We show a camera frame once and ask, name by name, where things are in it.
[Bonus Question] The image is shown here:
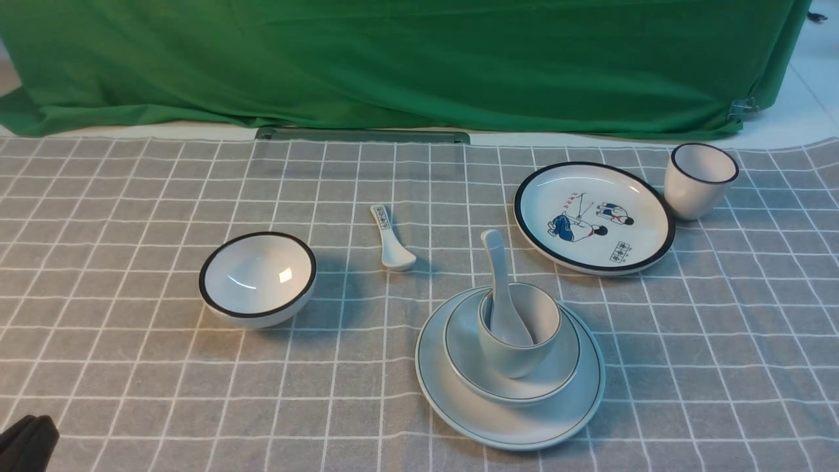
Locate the plain white ceramic spoon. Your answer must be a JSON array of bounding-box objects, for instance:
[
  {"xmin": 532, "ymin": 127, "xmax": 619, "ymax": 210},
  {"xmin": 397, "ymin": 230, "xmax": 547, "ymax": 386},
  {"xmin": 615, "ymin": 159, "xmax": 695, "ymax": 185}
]
[{"xmin": 480, "ymin": 229, "xmax": 534, "ymax": 347}]

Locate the pale grey cup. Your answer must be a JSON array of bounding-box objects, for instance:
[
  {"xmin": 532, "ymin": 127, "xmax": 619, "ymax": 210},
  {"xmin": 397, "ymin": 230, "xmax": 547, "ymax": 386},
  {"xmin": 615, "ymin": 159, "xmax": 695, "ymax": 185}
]
[{"xmin": 478, "ymin": 282, "xmax": 564, "ymax": 378}]

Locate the pale grey rimmed bowl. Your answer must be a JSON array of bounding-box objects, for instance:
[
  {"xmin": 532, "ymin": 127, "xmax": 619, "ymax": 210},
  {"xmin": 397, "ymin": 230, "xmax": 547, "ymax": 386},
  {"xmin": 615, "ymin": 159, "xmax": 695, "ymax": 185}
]
[{"xmin": 444, "ymin": 287, "xmax": 582, "ymax": 405}]

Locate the metal backdrop clamp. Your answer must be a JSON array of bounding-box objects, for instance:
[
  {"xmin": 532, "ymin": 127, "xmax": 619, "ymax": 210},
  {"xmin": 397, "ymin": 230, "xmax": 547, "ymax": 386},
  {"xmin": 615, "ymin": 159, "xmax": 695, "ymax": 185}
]
[{"xmin": 726, "ymin": 96, "xmax": 761, "ymax": 121}]

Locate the black rimmed white bowl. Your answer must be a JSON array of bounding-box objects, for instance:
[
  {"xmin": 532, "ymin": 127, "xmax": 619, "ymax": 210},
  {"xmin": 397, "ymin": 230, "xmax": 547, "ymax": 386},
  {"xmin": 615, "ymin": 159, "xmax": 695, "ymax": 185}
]
[{"xmin": 198, "ymin": 232, "xmax": 318, "ymax": 329}]

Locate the illustrated black rimmed plate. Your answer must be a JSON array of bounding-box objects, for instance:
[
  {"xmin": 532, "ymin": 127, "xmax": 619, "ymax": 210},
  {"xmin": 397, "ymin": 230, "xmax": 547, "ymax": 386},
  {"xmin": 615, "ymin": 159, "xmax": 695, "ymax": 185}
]
[{"xmin": 513, "ymin": 161, "xmax": 675, "ymax": 276}]

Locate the black rimmed white cup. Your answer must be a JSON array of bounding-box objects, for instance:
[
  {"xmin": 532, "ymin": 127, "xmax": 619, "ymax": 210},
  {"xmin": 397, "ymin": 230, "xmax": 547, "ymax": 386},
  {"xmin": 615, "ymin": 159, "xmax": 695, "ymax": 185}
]
[{"xmin": 663, "ymin": 143, "xmax": 740, "ymax": 221}]

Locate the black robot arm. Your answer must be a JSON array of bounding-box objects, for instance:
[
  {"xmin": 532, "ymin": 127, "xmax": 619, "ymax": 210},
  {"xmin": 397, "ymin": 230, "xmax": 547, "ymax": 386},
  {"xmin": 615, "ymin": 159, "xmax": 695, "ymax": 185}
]
[{"xmin": 1, "ymin": 415, "xmax": 60, "ymax": 471}]

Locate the green backdrop cloth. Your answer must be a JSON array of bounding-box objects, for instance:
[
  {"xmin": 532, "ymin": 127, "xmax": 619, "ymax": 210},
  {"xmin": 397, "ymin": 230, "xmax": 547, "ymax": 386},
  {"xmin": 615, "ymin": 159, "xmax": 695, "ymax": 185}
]
[{"xmin": 2, "ymin": 1, "xmax": 810, "ymax": 141}]

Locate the small printed white spoon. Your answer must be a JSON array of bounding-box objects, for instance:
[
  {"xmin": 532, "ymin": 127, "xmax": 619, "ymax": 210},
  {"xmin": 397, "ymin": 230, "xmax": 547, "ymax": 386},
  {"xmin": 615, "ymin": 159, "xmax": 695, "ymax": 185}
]
[{"xmin": 370, "ymin": 204, "xmax": 417, "ymax": 271}]

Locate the pale grey rimmed plate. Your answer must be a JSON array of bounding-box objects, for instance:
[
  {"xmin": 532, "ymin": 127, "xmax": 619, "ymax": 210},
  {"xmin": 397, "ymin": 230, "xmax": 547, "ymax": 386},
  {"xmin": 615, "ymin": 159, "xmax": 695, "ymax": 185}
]
[{"xmin": 414, "ymin": 286, "xmax": 606, "ymax": 451}]

